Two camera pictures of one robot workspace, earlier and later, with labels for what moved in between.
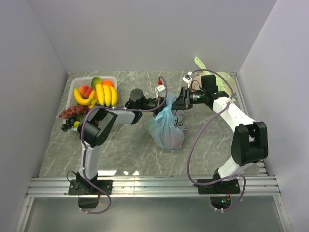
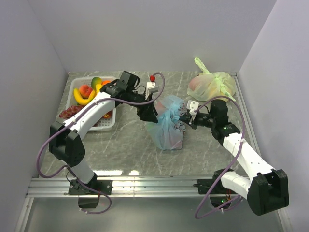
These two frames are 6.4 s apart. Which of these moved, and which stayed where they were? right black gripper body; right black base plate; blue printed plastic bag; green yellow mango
Moved: right black gripper body
Stayed: green yellow mango; blue printed plastic bag; right black base plate
